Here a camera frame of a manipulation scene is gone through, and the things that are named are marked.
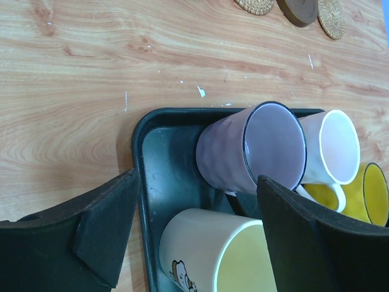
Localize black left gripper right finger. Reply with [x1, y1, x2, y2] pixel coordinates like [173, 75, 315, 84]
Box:
[257, 175, 388, 291]

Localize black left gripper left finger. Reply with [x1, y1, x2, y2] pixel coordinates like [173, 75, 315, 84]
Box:
[1, 169, 139, 291]

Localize brown wooden coaster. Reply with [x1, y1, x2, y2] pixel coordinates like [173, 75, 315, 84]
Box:
[277, 0, 318, 27]

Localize woven rattan coaster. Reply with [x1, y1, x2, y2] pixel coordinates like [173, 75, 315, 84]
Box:
[318, 0, 345, 40]
[235, 0, 274, 16]

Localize purple cup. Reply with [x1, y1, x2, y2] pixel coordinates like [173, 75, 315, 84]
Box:
[196, 102, 307, 195]

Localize pink mug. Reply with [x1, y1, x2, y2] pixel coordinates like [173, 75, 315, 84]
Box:
[295, 109, 360, 213]

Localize cream yellow mug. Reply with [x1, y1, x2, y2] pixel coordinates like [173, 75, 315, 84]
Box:
[159, 209, 277, 291]

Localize black serving tray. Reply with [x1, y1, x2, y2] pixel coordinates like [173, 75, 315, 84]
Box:
[131, 106, 326, 292]

